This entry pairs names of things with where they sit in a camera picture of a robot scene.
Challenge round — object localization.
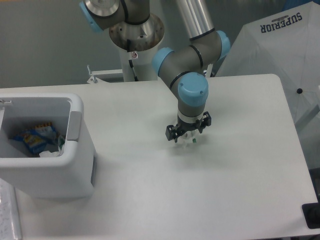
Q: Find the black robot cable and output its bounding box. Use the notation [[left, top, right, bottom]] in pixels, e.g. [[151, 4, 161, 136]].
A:
[[126, 38, 140, 82]]

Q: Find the blue snack wrapper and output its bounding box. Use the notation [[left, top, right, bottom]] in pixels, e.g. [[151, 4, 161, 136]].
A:
[[12, 122, 66, 155]]

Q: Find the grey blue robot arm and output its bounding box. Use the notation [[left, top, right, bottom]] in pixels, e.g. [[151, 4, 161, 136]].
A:
[[79, 0, 231, 141]]

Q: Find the black device at edge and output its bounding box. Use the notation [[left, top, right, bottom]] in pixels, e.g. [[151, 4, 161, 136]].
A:
[[302, 202, 320, 229]]

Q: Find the white tissue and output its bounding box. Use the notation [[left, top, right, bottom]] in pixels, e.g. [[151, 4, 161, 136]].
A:
[[39, 150, 60, 158]]

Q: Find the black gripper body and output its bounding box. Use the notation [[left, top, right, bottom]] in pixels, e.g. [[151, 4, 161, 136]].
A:
[[177, 116, 203, 133]]

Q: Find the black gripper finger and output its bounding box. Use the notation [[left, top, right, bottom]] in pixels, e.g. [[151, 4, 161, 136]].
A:
[[165, 125, 185, 143], [198, 111, 212, 134]]

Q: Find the white green wrapper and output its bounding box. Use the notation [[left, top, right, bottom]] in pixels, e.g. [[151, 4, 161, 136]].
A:
[[177, 130, 200, 148]]

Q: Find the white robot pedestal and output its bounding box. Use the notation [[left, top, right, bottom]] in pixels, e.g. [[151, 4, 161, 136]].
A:
[[119, 46, 158, 82]]

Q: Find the white trash can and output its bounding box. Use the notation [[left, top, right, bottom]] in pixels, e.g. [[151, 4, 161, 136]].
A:
[[0, 92, 96, 198]]

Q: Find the white superior umbrella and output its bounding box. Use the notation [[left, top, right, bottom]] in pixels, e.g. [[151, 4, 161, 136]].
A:
[[216, 1, 320, 122]]

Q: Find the white metal base frame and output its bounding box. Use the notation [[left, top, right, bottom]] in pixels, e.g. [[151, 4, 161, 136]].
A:
[[86, 65, 124, 84]]

